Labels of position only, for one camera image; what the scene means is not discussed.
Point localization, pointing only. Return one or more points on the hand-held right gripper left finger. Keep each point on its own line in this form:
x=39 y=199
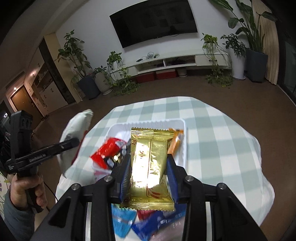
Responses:
x=126 y=178

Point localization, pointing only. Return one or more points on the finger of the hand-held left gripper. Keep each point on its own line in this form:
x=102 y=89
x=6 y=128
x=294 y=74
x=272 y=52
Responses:
x=67 y=143

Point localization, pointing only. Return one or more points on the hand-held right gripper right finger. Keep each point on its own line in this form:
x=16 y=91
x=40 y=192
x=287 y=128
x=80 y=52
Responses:
x=172 y=178

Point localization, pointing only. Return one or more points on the large grey white snack packet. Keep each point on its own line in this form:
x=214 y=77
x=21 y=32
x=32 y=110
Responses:
x=74 y=125

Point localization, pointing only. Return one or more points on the gold foil snack packet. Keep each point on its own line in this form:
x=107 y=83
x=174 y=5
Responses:
x=148 y=157

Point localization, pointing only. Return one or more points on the large red snack packet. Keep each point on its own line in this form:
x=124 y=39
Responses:
x=104 y=150

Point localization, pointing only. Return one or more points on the long orange snack packet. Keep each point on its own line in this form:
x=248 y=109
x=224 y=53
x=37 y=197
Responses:
x=175 y=141

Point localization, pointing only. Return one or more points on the small red snack packet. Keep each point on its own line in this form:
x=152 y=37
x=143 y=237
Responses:
x=143 y=214

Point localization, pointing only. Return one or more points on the light blue red snack packet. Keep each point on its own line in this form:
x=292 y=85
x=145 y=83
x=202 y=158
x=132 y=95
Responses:
x=122 y=220

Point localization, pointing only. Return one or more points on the dark blue snack packet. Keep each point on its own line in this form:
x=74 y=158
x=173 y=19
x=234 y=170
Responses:
x=150 y=228

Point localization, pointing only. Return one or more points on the white plastic tray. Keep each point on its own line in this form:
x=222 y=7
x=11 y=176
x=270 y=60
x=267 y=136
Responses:
x=148 y=124

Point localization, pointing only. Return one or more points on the person's left forearm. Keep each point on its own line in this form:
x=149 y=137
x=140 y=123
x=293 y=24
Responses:
x=17 y=222

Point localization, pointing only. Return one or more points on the person's left hand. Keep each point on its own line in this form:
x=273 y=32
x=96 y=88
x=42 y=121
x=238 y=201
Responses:
x=23 y=187

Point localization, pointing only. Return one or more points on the brown wooden door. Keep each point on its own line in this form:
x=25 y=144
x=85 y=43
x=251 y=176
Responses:
x=20 y=99

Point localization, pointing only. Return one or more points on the green white checked tablecloth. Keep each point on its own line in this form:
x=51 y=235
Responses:
x=219 y=143

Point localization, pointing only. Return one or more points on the tall leafy plant dark pot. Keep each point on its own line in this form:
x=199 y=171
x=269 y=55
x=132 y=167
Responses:
x=89 y=87

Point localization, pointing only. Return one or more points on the small plant grey pot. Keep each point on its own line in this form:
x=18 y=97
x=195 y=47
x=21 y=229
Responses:
x=104 y=83

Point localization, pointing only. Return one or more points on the trailing vine plant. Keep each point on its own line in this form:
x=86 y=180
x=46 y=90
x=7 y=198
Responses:
x=115 y=58
x=209 y=40

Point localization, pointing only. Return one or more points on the red storage box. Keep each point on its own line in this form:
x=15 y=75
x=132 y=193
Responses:
x=145 y=77
x=166 y=74

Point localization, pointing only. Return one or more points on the small white pot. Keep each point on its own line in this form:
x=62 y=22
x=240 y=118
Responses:
x=182 y=72

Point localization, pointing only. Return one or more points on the white television cabinet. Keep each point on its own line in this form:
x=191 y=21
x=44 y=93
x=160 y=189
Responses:
x=203 y=60

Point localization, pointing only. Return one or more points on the bushy plant white pot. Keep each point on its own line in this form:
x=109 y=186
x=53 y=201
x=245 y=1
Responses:
x=238 y=67

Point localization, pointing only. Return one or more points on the large broad-leaf plant dark pot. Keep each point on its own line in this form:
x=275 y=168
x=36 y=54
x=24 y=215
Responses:
x=255 y=67

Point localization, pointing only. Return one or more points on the beige curtain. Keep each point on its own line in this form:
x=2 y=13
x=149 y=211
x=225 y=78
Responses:
x=271 y=58

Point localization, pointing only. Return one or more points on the glass sliding door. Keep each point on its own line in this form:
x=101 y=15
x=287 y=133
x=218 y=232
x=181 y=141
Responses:
x=290 y=69

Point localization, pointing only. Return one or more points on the white built-in wall cabinet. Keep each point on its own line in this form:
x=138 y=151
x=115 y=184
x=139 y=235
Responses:
x=53 y=92

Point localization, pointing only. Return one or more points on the black wall television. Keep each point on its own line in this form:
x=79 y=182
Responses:
x=152 y=20

